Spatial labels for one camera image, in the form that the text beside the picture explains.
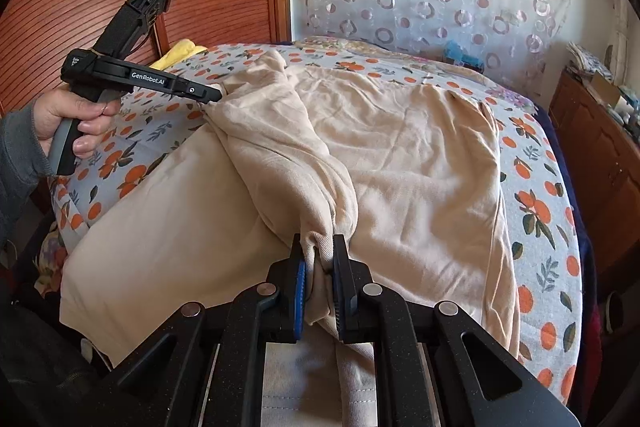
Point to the orange fruit print bedsheet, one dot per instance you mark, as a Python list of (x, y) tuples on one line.
[(540, 227)]

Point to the wooden cabinet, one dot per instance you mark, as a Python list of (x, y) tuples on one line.
[(595, 167)]

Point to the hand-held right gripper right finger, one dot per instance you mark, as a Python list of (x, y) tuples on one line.
[(341, 302)]

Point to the yellow pillow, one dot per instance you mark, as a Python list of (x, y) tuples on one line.
[(180, 54)]

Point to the folded patterned cloth stack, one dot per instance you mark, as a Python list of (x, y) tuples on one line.
[(590, 59)]

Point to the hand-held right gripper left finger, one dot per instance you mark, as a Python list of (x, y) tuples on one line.
[(300, 292)]

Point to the person's left hand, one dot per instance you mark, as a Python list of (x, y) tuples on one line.
[(55, 112)]

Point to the person's left forearm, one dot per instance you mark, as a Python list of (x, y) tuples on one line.
[(15, 177)]

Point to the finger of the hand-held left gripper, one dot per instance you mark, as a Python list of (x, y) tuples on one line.
[(200, 91)]

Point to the blue packet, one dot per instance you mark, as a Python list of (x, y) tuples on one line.
[(462, 56)]

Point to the beige printed t-shirt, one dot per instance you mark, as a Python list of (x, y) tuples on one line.
[(400, 167)]

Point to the cardboard box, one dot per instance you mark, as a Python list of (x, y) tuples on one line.
[(605, 89)]

